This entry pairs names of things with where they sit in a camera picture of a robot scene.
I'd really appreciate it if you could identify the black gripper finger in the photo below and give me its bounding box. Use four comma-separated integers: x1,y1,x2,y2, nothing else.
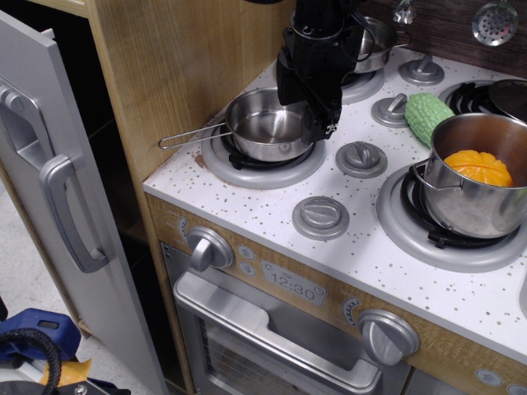
277,62,306,106
301,105,342,145

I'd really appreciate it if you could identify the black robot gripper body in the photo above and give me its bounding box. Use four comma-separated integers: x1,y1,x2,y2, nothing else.
277,26,359,108

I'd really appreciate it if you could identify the small steel saucepan wire handle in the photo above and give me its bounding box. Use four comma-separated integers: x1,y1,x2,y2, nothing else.
157,86,318,162

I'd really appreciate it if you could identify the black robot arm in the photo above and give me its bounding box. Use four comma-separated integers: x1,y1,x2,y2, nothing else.
277,1,370,145

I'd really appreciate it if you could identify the rear left stove burner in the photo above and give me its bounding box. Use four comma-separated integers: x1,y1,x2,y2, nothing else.
342,69,385,105

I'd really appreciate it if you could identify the stove burner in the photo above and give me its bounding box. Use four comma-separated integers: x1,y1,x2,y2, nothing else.
201,138,326,190
439,79,526,123
376,168,526,272
342,69,385,105

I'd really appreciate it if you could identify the front left stove burner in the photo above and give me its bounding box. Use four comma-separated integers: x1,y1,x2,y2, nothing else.
201,138,326,190

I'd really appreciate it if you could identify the front right stove burner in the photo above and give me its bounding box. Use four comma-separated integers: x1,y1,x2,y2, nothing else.
376,168,526,272

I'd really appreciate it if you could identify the rear right stove burner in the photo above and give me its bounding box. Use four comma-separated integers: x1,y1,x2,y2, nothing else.
439,79,526,123

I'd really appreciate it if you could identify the grey stovetop knob middle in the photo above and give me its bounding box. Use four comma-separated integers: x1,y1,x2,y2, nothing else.
335,142,388,179

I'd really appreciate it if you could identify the grey stovetop knob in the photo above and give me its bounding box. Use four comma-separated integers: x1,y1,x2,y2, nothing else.
371,94,408,128
291,196,350,241
335,142,388,179
399,54,445,86

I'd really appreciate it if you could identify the grey stovetop knob upper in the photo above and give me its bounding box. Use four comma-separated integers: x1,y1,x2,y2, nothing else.
371,94,408,128

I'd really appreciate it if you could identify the steel pot rear left burner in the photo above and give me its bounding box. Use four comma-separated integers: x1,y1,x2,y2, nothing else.
347,16,413,74

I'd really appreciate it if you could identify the grey stovetop knob front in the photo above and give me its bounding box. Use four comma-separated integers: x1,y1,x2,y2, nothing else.
291,196,350,241

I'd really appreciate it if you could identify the green toy bitter gourd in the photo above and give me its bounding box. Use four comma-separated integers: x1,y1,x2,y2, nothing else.
404,93,455,148

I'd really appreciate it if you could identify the hanging steel utensil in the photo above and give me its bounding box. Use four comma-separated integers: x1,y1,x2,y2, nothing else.
393,0,417,26

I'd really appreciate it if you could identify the grey stovetop knob rear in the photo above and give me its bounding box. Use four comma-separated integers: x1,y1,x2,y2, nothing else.
399,54,445,86

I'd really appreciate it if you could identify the oven clock display panel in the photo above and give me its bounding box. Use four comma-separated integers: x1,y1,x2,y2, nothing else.
261,260,328,306

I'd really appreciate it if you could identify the orange toy pumpkin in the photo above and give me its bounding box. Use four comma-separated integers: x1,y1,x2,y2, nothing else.
444,150,514,188

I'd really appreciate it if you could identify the large steel pot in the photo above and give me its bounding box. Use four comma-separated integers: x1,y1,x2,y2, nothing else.
420,114,526,239

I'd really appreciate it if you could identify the silver oven dial left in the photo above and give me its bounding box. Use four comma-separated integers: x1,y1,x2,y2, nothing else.
187,225,235,272

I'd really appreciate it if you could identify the silver oven dial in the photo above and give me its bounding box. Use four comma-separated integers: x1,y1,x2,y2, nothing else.
359,309,420,366
187,225,235,272

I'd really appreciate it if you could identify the hanging steel skimmer ladle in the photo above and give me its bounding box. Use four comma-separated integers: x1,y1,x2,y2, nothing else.
472,1,519,47

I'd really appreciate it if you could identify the silver oven dial right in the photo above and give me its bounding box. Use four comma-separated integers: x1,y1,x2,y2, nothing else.
359,309,420,366

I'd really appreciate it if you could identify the grey toy fridge door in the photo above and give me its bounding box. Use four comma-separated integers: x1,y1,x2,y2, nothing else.
1,14,167,394

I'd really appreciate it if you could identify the blue clamp device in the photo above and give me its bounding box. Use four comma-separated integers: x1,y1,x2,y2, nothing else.
1,309,81,362

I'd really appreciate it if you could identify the silver oven door handle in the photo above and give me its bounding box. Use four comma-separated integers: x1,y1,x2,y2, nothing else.
174,273,381,394

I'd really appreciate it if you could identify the grey fridge door handle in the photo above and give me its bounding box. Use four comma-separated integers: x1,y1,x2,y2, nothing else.
39,154,109,274

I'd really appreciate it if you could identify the black braided cable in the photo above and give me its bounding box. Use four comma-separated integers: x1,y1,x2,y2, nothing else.
0,328,63,395

